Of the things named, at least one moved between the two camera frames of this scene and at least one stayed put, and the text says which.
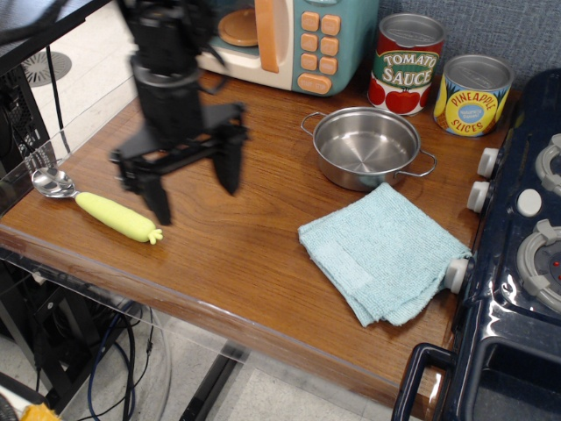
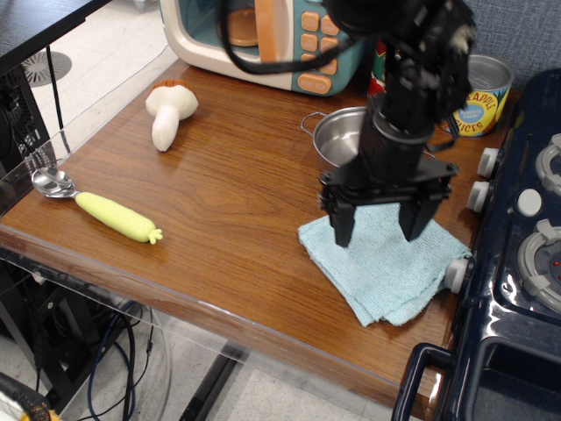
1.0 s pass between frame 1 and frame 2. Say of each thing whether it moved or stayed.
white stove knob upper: stayed
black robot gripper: moved
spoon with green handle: stayed
